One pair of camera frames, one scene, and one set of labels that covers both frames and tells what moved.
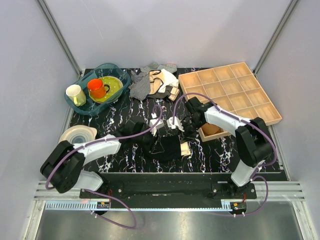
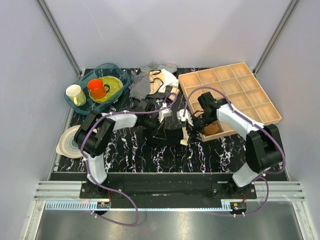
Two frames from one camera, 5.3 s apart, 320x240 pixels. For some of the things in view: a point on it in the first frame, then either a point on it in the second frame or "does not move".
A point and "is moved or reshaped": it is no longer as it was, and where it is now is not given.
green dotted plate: (116, 86) does not move
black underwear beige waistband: (166, 148) is moved or reshaped
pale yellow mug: (74, 91) does not move
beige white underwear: (159, 79) does not move
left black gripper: (154, 140) -> (159, 125)
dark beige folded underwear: (171, 93) does not move
